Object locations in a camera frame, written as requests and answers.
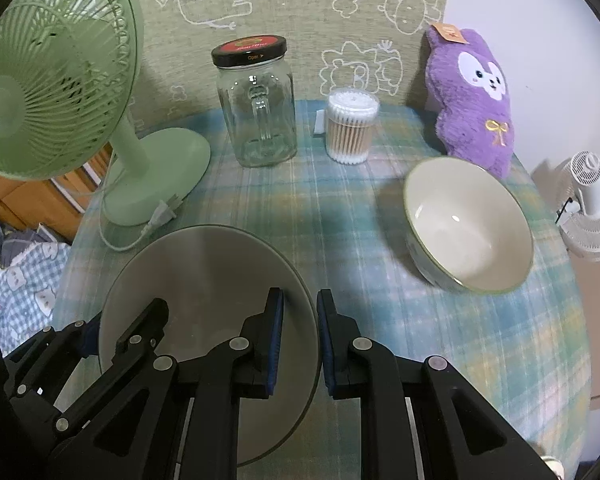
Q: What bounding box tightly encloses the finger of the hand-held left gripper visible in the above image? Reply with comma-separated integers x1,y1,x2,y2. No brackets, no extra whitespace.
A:
52,299,170,431
2,316,102,401

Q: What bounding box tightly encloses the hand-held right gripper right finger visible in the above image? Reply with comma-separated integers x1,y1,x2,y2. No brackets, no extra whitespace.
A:
316,289,561,480

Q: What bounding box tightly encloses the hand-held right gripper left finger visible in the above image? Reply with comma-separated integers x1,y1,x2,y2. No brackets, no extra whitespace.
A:
45,287,286,480

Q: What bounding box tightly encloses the grey-green floral ceramic bowl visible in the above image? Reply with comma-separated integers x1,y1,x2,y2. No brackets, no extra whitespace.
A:
98,225,322,467
403,156,534,295

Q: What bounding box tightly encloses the blue checked cloth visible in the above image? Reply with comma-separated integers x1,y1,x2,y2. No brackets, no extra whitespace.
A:
0,242,73,356

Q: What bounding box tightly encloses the grey patterned cloth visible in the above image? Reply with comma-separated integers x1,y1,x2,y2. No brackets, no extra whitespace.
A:
0,210,56,266

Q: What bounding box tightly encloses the cotton swab container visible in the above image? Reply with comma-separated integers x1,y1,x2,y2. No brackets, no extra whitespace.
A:
326,88,381,165

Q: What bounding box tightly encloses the glass jar black lid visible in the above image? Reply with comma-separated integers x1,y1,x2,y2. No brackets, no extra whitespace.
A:
211,35,299,168

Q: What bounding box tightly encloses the green desk fan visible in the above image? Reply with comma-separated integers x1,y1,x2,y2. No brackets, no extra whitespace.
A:
0,0,212,227

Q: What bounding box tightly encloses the purple plush toy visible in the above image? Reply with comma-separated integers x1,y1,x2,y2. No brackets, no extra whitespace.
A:
424,22,515,180

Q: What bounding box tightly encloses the white clip fan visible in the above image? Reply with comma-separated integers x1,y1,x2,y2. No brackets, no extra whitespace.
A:
555,150,600,261

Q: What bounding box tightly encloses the green patterned board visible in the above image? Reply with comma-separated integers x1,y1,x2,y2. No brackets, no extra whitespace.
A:
127,0,453,133

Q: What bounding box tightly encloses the white fan power cord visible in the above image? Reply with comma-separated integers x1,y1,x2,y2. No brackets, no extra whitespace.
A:
99,147,182,252

